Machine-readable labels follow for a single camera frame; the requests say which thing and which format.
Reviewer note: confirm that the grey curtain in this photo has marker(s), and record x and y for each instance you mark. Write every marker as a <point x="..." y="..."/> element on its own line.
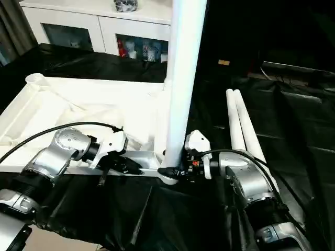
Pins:
<point x="14" y="31"/>

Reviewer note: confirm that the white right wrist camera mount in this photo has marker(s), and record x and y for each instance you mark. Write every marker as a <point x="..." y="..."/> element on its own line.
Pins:
<point x="197" y="142"/>

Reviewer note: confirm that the white cabinet with glass doors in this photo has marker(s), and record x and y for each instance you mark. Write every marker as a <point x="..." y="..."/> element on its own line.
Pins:
<point x="91" y="23"/>

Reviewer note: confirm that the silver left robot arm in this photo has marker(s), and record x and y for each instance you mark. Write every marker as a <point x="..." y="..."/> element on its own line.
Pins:
<point x="49" y="159"/>

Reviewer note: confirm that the black plastic mat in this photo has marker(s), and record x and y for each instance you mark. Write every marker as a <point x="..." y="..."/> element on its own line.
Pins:
<point x="157" y="209"/>

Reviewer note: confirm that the black long bar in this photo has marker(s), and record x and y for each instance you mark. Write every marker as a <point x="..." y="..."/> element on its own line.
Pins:
<point x="298" y="68"/>

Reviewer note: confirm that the black case with yellow label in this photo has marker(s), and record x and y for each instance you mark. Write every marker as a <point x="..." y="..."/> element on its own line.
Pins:
<point x="230" y="34"/>

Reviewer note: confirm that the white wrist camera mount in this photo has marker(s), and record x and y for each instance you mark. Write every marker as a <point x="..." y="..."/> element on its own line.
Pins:
<point x="113" y="143"/>
<point x="197" y="142"/>

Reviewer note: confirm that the white plastic table top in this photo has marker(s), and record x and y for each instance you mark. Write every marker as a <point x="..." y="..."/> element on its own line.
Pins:
<point x="91" y="104"/>

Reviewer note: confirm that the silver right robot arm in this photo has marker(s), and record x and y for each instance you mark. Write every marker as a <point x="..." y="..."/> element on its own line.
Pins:
<point x="251" y="183"/>

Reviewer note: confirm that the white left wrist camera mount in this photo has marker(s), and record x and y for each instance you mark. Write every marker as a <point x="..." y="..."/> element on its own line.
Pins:
<point x="113" y="143"/>

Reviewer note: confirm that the dark crumpled bag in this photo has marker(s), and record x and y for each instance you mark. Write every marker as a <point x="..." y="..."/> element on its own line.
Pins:
<point x="125" y="5"/>

